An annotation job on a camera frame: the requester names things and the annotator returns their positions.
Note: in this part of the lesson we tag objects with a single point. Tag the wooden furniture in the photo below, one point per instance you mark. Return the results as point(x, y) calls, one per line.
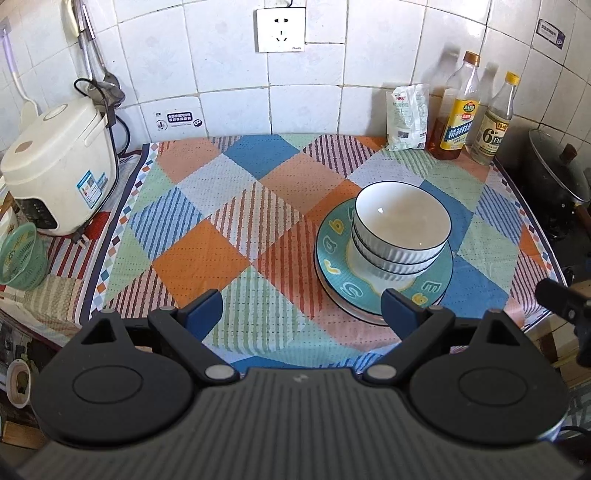
point(554, 341)

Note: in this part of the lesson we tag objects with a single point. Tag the teal plate with egg print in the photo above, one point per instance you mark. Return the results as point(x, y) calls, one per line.
point(341, 286)

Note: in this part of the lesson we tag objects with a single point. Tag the small purple bordered wall sticker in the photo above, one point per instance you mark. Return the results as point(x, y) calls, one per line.
point(551, 34)

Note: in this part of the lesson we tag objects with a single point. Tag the white rice cooker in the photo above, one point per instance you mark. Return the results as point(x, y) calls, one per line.
point(51, 175)

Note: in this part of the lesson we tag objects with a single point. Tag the clear vinegar bottle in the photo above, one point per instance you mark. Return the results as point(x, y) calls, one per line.
point(491, 134)

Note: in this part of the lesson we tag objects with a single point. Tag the white rice paddle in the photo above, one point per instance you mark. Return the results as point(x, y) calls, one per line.
point(27, 110)

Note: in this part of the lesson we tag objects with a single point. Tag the metal ladle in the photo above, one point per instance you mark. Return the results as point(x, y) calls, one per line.
point(113, 90)

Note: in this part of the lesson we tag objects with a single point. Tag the white wall socket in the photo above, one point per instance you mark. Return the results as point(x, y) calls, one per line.
point(281, 30)

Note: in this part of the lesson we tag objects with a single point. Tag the small white container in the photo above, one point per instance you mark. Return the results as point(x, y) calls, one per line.
point(10, 378)

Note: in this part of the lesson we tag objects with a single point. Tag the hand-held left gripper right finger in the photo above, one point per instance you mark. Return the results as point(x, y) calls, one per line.
point(401, 314)

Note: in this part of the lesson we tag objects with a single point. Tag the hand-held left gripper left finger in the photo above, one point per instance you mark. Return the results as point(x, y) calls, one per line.
point(203, 314)

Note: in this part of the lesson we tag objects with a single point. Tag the yellow label bottle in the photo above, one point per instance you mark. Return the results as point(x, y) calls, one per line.
point(459, 124)

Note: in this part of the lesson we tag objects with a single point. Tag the white ribbed bowl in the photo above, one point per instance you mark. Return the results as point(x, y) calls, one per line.
point(369, 254)
point(369, 274)
point(401, 217)

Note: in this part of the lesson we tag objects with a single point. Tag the green plastic basket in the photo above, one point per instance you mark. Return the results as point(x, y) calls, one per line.
point(21, 258)

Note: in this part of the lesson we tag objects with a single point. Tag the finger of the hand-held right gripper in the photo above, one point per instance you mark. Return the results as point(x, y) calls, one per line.
point(561, 297)

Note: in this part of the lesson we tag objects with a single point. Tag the black pot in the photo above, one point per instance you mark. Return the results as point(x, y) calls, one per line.
point(554, 217)

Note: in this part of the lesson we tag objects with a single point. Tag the white powder packet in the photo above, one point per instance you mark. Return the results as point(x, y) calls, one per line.
point(406, 120)

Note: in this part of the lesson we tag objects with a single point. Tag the glass pot lid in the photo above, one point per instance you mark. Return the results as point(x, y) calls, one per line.
point(549, 166)

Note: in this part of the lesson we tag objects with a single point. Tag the colourful checked tablecloth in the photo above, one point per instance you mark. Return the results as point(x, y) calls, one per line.
point(286, 184)

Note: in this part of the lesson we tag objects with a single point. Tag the white and purple wall sticker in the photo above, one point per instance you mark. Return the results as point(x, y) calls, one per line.
point(178, 119)

